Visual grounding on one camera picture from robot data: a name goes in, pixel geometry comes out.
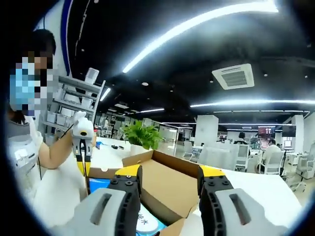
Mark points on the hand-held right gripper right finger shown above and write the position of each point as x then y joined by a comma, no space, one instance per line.
211,204

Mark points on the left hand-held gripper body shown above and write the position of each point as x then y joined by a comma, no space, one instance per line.
83,130

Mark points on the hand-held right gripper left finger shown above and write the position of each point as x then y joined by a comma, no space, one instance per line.
128,204

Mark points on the blue soft packet item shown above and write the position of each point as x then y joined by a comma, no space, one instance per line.
98,186

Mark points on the brown cardboard shoe box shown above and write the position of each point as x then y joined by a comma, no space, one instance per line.
169,186

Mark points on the person's left hand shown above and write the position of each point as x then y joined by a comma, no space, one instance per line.
80,116

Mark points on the blue tissue packet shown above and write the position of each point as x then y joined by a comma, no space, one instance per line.
98,146

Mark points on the small black object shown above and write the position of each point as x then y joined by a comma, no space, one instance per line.
115,146

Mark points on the grey storage shelf rack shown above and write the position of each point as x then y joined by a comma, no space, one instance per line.
73,98

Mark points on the white ceiling light strip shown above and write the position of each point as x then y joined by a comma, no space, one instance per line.
197,29
246,102
105,94

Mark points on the person in blue mask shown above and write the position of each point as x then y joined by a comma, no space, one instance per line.
56,191

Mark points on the translucent mesh office chair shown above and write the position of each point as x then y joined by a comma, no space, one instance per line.
216,156

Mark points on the green leafy plant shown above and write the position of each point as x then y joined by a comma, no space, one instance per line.
142,135

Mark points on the white plastic container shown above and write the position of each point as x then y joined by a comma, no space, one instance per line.
92,75

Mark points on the white grey wearable device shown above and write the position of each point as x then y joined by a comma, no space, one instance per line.
22,147

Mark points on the white office chair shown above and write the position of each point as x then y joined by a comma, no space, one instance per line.
188,150
274,163
305,164
242,155

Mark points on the red display screen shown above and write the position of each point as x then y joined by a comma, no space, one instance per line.
266,131

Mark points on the person's head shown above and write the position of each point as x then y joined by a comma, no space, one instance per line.
44,39

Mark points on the dark computer monitor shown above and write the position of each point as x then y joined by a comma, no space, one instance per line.
289,130

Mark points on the ceiling air conditioner unit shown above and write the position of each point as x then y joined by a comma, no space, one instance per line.
233,76

